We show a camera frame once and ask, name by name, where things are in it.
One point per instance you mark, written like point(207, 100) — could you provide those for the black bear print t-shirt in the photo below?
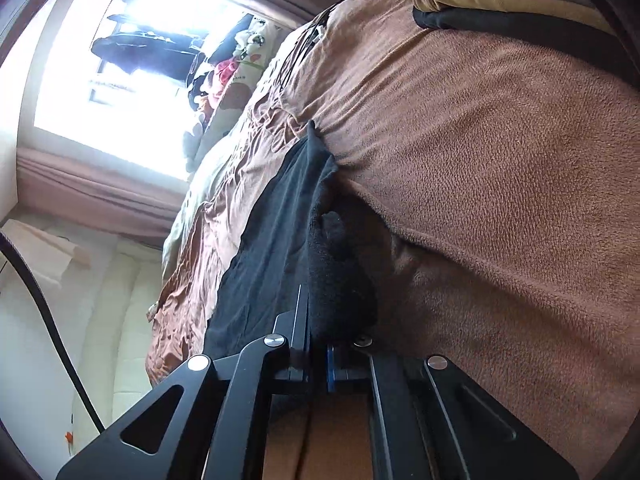
point(270, 260)

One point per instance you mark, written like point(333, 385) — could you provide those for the cream duvet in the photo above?
point(192, 210)

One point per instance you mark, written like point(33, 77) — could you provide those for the tan folded garment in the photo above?
point(525, 7)

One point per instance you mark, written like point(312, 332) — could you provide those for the black folded garment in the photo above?
point(525, 30)

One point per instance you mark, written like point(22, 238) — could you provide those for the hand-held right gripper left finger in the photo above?
point(300, 355)

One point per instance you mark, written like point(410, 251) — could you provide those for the pile of plush toys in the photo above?
point(250, 35)

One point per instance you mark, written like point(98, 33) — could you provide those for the bright window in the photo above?
point(100, 110)

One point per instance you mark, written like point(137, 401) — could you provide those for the brown blanket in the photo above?
point(475, 160)

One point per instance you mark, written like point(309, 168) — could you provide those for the cream padded headboard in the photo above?
point(125, 310)

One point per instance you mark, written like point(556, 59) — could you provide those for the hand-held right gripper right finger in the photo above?
point(331, 367)

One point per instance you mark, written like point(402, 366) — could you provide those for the dark hanging clothes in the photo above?
point(145, 45)

